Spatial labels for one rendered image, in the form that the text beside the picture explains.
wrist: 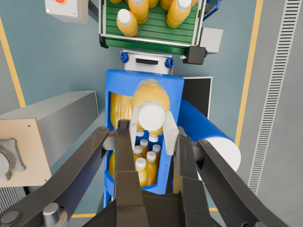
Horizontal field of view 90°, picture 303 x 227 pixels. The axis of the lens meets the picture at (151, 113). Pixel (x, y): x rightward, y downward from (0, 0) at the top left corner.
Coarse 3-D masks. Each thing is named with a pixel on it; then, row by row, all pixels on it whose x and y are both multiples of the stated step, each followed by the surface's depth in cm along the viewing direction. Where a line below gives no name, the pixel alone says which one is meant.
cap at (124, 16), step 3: (123, 9) 48; (120, 12) 48; (123, 12) 48; (126, 12) 48; (120, 15) 48; (123, 15) 48; (126, 15) 48; (129, 15) 48; (120, 18) 48; (123, 18) 48; (126, 18) 48; (129, 18) 49; (120, 21) 49; (123, 21) 49; (126, 21) 49
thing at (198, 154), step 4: (180, 128) 18; (180, 132) 17; (184, 132) 17; (176, 144) 16; (192, 144) 15; (196, 144) 15; (176, 148) 16; (196, 148) 14; (176, 152) 16; (196, 152) 15; (200, 152) 14; (196, 156) 15; (200, 156) 15; (204, 156) 14; (196, 160) 15; (200, 160) 15
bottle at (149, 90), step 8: (144, 80) 37; (152, 80) 35; (136, 88) 33; (144, 88) 26; (152, 88) 25; (160, 88) 26; (136, 96) 25; (144, 96) 24; (152, 96) 24; (160, 96) 24; (168, 96) 27; (136, 104) 24; (160, 104) 23; (168, 104) 25
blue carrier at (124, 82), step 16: (112, 80) 47; (128, 80) 44; (160, 80) 44; (176, 80) 47; (176, 96) 50; (176, 112) 53; (112, 128) 68; (160, 144) 75; (160, 160) 55; (160, 176) 57; (112, 192) 58; (160, 192) 61
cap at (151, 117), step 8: (144, 104) 22; (152, 104) 21; (144, 112) 21; (152, 112) 21; (160, 112) 21; (144, 120) 21; (152, 120) 21; (160, 120) 21; (144, 128) 22; (152, 128) 22
